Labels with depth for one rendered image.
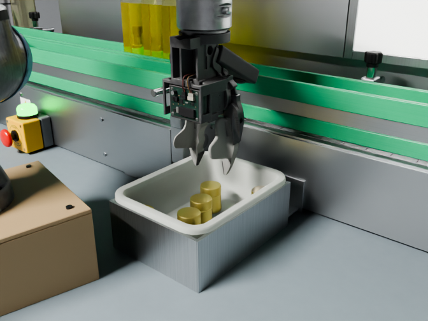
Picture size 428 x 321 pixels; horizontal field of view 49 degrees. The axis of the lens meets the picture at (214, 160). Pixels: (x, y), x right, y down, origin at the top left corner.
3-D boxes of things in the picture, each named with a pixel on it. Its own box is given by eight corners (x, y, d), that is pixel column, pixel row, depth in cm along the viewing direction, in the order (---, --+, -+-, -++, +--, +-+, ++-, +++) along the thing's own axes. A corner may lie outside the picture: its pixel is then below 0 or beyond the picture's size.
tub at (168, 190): (289, 222, 76) (293, 174, 73) (198, 292, 60) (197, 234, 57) (207, 192, 86) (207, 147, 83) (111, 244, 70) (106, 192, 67)
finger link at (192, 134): (163, 165, 73) (171, 113, 69) (188, 154, 78) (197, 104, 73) (178, 174, 72) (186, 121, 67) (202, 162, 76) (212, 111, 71)
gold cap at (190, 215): (190, 248, 67) (190, 221, 65) (172, 239, 69) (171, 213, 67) (206, 237, 69) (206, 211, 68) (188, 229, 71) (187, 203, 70)
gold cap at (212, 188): (212, 216, 75) (212, 192, 73) (195, 209, 77) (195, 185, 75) (225, 207, 77) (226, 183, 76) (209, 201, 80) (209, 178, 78)
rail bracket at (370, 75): (386, 124, 84) (398, 48, 79) (371, 134, 79) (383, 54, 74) (365, 120, 86) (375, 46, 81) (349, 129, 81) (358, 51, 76)
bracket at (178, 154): (220, 151, 88) (220, 115, 86) (186, 167, 82) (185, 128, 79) (206, 146, 90) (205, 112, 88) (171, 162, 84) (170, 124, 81)
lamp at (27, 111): (42, 116, 105) (40, 103, 104) (23, 121, 102) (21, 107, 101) (31, 112, 108) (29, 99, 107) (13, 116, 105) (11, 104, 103)
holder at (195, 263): (304, 212, 80) (307, 171, 77) (198, 293, 61) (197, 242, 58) (225, 184, 90) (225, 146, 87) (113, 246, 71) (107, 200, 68)
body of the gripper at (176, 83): (162, 118, 68) (158, 32, 63) (200, 105, 74) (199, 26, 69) (203, 129, 63) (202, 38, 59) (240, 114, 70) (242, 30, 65)
